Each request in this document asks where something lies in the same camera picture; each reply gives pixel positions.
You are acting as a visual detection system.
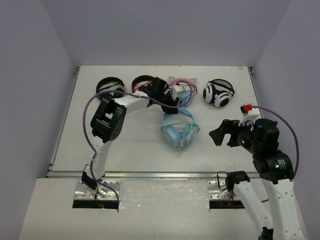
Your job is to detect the black white striped headphones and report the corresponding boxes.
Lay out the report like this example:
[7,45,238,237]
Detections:
[202,78,235,108]

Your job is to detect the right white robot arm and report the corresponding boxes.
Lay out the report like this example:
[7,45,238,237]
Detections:
[209,118,307,240]

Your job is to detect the red headphones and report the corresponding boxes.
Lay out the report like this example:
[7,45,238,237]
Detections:
[131,75,155,93]

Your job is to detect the pink cat ear headphones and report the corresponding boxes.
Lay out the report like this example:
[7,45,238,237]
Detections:
[167,76,198,107]

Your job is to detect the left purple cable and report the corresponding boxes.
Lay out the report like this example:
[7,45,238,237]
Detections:
[82,84,193,201]

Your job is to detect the metal mounting plate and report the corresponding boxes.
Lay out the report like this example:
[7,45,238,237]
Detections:
[73,179,121,201]
[207,179,240,201]

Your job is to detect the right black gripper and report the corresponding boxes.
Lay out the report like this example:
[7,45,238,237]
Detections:
[209,117,260,154]

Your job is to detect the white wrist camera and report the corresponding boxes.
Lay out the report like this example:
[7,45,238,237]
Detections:
[171,84,190,99]
[238,104,261,126]

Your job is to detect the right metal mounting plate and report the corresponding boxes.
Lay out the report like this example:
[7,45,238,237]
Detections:
[207,179,240,201]

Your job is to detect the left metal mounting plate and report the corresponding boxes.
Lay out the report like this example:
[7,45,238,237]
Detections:
[73,179,121,201]

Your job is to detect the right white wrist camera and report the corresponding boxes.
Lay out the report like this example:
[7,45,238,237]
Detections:
[238,104,261,126]

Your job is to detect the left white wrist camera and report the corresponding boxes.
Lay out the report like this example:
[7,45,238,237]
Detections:
[171,84,190,99]

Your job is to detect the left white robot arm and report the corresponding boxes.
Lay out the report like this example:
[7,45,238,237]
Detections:
[81,77,179,191]

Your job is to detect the large light blue headphones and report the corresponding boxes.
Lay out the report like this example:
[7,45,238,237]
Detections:
[160,109,200,151]

